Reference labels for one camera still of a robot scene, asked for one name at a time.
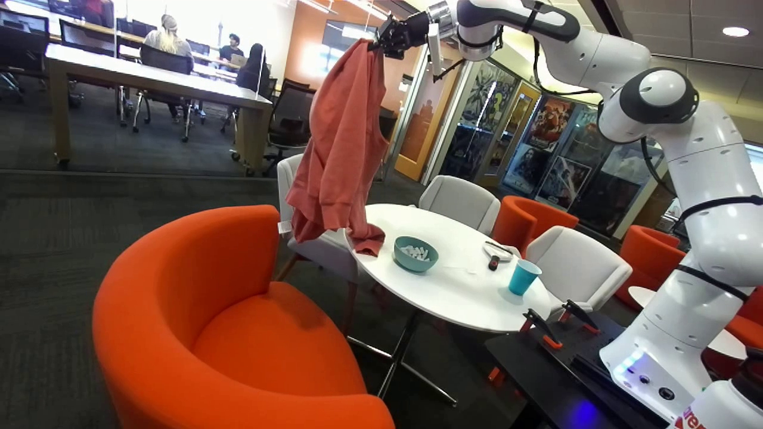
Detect long wooden table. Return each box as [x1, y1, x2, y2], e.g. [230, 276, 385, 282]
[43, 44, 274, 177]

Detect rust red sweatshirt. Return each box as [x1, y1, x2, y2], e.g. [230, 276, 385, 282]
[286, 38, 392, 259]

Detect black mesh office chair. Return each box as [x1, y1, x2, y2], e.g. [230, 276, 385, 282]
[265, 81, 319, 163]

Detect person in grey top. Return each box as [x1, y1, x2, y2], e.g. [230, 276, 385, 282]
[144, 11, 193, 57]

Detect black robot stand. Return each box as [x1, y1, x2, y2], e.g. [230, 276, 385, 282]
[484, 306, 678, 429]

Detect orange black clamp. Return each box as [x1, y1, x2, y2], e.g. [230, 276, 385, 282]
[556, 299, 604, 336]
[520, 309, 569, 354]

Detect wall mounted tv screen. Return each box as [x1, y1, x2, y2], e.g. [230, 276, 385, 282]
[319, 19, 379, 81]

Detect orange tub chair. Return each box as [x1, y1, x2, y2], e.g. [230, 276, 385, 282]
[618, 223, 687, 309]
[92, 203, 399, 429]
[492, 193, 583, 256]
[725, 285, 763, 354]

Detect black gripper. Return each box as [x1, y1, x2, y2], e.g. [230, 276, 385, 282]
[372, 11, 435, 62]

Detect seated person dark top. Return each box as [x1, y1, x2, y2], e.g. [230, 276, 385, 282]
[219, 32, 248, 68]

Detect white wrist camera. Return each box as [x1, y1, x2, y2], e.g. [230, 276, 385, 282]
[426, 21, 449, 81]

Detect red wall poster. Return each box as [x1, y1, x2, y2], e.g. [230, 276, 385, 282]
[527, 96, 573, 152]

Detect person in red top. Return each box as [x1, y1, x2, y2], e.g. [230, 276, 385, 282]
[75, 0, 117, 26]

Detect blue plastic cup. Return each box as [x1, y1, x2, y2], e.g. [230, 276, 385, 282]
[505, 259, 544, 299]

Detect light grey armchair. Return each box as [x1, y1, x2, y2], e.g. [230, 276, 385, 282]
[274, 151, 360, 282]
[418, 173, 503, 237]
[522, 224, 634, 316]

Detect dark haired person in black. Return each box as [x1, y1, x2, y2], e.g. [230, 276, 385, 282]
[234, 44, 273, 94]

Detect orange wooden door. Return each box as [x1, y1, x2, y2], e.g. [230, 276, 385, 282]
[393, 56, 467, 183]

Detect teal bowl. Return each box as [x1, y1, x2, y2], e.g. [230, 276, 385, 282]
[392, 235, 441, 276]

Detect black handled white brush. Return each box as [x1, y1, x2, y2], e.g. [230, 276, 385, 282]
[482, 237, 520, 275]

